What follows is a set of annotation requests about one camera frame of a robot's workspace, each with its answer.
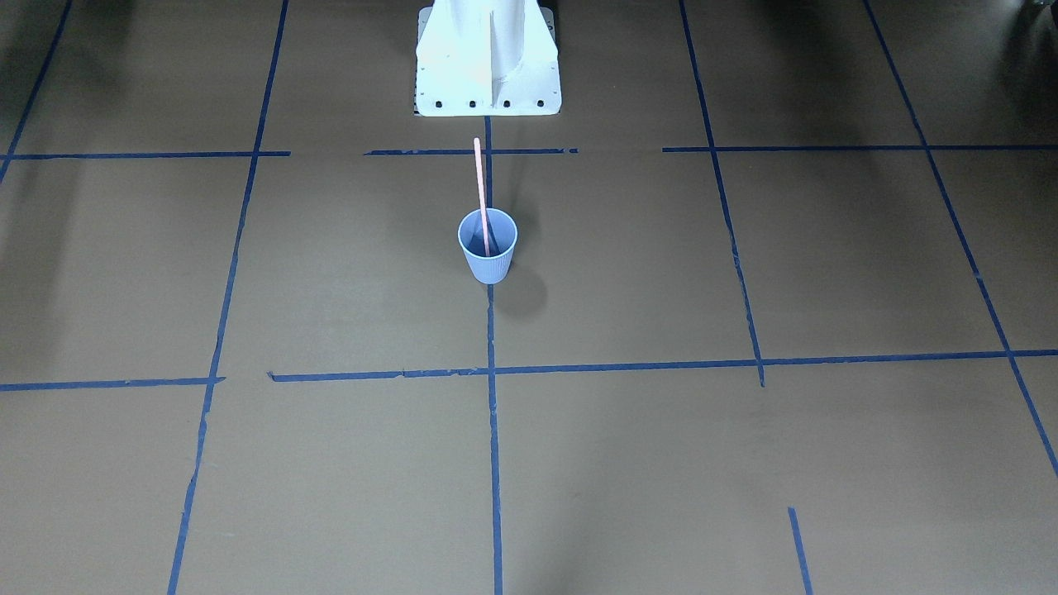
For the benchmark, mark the blue cup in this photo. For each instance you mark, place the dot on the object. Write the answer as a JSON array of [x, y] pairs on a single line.
[[504, 236]]

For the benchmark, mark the pink chopstick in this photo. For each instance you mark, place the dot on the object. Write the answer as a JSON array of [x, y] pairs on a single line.
[[481, 192]]

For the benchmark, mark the white pedestal column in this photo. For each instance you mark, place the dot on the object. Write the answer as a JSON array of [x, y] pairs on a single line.
[[487, 59]]

